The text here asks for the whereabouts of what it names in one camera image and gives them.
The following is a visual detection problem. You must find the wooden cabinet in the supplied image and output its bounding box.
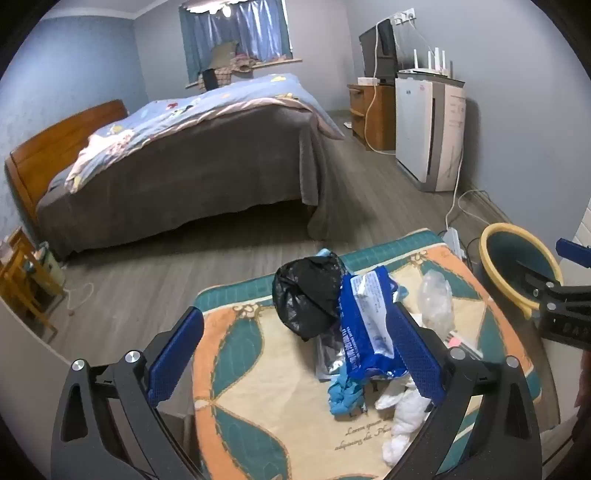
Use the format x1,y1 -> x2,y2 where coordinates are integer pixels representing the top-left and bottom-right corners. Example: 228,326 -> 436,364
347,83 -> 398,151

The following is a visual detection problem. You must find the wooden nightstand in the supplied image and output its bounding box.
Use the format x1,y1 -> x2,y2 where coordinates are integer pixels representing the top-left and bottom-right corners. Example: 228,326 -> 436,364
0,227 -> 66,343

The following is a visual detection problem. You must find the white router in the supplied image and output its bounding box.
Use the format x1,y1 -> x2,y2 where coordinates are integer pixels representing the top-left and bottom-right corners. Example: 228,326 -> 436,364
398,47 -> 465,84

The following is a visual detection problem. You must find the blue patterned quilt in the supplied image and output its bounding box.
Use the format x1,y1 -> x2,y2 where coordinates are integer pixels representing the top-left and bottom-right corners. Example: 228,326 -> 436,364
65,73 -> 347,195

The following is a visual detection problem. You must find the white floor cable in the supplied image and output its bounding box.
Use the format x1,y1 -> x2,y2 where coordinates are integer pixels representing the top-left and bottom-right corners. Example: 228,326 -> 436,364
64,281 -> 96,317

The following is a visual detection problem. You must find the black monitor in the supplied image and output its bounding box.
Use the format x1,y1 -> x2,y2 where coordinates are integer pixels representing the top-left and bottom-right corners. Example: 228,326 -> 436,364
359,18 -> 399,86

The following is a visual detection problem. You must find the white red paper wrapper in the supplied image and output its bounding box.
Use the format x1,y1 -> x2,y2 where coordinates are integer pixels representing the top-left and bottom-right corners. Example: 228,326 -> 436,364
444,329 -> 484,361

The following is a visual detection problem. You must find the clear plastic bag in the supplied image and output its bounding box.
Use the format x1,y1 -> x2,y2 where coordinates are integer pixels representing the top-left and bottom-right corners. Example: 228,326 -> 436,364
418,270 -> 456,334

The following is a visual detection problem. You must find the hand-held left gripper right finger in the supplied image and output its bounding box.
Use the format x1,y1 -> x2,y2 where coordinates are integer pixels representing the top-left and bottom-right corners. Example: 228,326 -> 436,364
383,300 -> 543,480

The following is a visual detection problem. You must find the plaid clothes pile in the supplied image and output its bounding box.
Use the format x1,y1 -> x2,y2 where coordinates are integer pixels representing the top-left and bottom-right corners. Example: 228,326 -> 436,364
216,53 -> 254,86

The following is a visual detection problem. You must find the green bag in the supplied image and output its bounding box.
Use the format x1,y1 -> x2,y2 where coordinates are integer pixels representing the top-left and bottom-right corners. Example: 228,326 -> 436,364
38,244 -> 66,288

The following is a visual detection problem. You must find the blue curtain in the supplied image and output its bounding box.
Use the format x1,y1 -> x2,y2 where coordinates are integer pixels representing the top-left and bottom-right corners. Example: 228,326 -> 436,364
179,0 -> 294,83

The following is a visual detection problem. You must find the white air purifier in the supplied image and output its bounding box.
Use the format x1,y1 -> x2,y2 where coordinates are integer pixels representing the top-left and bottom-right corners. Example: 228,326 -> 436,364
394,69 -> 467,193

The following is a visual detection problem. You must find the silver foil wrapper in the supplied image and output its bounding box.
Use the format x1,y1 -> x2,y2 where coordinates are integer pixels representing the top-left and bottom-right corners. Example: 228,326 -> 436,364
316,332 -> 352,382

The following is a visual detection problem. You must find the white charging cable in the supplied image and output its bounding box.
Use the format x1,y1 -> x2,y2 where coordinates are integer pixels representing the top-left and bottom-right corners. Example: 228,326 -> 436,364
364,21 -> 398,151

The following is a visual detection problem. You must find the wooden window sill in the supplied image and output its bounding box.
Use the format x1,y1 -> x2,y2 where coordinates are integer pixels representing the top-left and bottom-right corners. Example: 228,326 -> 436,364
185,58 -> 304,89

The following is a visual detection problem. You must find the blue white snack wrapper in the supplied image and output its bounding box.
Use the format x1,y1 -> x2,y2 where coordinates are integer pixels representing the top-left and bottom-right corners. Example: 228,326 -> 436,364
338,265 -> 413,384

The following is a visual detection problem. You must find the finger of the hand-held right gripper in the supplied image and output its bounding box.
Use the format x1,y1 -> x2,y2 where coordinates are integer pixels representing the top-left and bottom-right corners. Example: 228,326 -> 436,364
516,260 -> 565,320
555,237 -> 591,269

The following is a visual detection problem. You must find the wooden bed frame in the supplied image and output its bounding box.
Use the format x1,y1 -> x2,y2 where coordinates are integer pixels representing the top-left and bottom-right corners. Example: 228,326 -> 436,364
4,99 -> 130,232

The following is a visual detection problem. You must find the white tissue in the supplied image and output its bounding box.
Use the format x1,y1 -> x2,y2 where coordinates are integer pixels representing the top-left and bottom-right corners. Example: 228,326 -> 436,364
375,374 -> 437,465

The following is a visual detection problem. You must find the yellow-rimmed teal trash bin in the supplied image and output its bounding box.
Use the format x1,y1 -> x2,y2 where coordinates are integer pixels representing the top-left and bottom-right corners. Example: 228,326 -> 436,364
480,223 -> 565,320

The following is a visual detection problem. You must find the white purifier power cable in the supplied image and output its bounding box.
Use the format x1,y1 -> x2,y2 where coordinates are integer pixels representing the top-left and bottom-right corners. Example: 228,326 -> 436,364
444,152 -> 491,232

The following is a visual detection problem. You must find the bed with grey cover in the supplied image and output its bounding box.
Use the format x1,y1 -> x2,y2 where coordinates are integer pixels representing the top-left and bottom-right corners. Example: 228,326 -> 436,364
36,99 -> 347,260

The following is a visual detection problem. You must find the grey cushion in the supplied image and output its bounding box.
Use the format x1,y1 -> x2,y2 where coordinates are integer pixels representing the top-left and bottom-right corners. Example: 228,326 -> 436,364
210,41 -> 241,70

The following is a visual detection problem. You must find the teal orange patterned mat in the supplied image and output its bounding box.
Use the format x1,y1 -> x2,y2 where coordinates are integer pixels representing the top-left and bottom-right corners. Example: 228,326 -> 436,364
191,229 -> 543,480

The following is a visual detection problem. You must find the white power strip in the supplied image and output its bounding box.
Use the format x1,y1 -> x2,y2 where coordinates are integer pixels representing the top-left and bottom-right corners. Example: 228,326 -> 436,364
441,226 -> 468,260

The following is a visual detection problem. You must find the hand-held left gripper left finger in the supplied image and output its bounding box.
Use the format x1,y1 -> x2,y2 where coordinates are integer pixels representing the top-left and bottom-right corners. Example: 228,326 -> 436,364
50,305 -> 206,480

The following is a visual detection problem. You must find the black plastic bag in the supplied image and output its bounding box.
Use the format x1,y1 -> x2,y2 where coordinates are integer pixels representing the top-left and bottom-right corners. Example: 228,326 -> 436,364
272,255 -> 348,342

